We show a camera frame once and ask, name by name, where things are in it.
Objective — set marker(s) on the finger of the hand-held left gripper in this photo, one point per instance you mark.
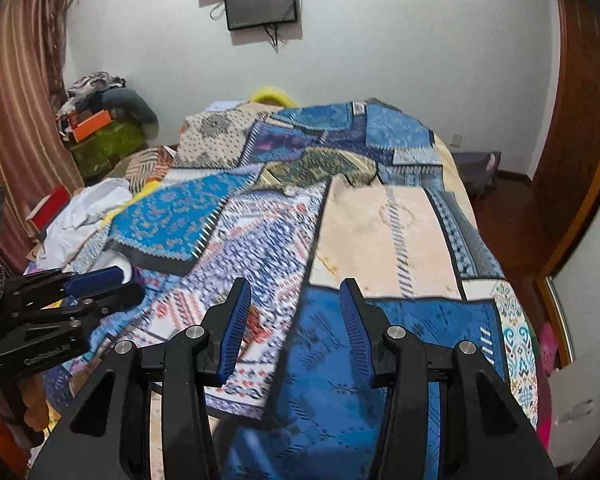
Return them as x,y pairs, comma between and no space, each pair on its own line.
96,280
121,297

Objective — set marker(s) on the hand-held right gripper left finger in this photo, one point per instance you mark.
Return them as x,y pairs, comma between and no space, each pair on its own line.
234,332

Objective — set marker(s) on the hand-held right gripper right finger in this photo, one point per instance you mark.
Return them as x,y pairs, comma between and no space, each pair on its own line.
354,332

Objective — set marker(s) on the white cloth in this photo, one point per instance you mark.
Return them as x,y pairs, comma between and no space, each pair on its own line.
82,217

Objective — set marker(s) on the red box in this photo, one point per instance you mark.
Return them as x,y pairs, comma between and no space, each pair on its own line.
50,208

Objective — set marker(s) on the patchwork printed blanket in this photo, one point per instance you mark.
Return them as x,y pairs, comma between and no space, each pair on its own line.
300,240

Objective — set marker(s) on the brown geometric cloth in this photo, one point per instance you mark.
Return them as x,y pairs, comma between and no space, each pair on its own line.
145,167

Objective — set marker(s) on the green patterned cloth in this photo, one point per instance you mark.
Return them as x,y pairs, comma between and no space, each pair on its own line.
112,147

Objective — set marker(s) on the orange box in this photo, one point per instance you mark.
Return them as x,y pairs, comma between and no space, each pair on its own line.
91,125

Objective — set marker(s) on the pile of clothes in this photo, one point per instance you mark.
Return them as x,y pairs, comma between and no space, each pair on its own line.
112,97

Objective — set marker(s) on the striped brown curtain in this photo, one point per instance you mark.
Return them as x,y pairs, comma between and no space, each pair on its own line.
17,110

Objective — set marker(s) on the pink plastic basket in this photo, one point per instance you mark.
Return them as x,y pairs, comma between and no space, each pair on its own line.
547,355

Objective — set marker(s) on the dark bag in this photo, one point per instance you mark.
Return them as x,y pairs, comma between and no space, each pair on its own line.
477,171

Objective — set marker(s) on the white cabinet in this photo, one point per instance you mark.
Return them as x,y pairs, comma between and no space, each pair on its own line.
587,350

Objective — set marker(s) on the yellow round cushion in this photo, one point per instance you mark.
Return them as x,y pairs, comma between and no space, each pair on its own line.
272,96

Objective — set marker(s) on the wall outlet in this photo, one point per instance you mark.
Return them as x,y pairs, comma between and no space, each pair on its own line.
456,140

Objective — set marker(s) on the wooden door frame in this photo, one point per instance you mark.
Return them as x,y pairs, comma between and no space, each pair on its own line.
580,125

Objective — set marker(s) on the small black wall monitor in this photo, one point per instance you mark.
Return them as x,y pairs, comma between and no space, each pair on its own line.
262,4

